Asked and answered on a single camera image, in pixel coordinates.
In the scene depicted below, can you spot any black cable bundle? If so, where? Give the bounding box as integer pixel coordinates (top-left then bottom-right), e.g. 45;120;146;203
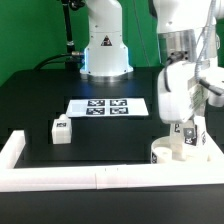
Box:
33;50;85;71

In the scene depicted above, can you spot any paper sheet with markers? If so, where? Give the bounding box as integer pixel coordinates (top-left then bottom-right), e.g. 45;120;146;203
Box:
66;98;149;117

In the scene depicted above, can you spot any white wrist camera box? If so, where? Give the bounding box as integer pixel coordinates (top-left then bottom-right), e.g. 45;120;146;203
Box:
199;65;224;107

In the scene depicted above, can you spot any grey flexible camera cable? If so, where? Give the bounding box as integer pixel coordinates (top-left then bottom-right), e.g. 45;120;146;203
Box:
194;0;224;96

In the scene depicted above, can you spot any white U-shaped fence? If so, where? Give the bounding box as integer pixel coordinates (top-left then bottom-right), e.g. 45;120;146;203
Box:
0;130;224;192

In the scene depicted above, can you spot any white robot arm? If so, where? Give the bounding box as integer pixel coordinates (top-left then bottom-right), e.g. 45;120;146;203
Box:
80;0;224;124

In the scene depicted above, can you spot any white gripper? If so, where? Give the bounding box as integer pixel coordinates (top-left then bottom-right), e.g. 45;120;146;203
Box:
157;59;209;132

